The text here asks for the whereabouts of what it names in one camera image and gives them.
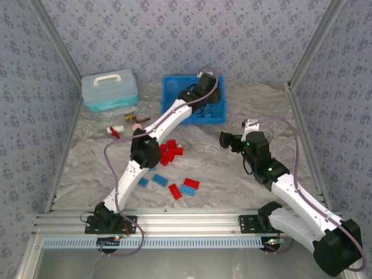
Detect small circuit board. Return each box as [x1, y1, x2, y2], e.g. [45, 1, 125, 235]
[96, 236, 121, 248]
[262, 237, 287, 252]

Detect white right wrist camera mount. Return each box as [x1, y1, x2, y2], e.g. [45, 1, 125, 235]
[241, 118, 260, 138]

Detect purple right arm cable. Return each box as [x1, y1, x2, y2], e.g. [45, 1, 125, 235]
[252, 117, 366, 273]

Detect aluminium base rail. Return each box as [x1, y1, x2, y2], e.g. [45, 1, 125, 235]
[33, 209, 349, 236]

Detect clear storage box white handle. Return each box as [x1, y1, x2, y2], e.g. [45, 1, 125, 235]
[81, 69, 140, 113]

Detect white valve red handle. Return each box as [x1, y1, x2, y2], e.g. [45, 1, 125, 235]
[106, 124, 127, 140]

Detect slotted pale blue cable duct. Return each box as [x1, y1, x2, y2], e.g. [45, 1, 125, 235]
[42, 236, 271, 249]

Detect aluminium frame post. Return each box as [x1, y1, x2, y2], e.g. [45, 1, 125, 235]
[28, 0, 83, 87]
[287, 0, 347, 88]

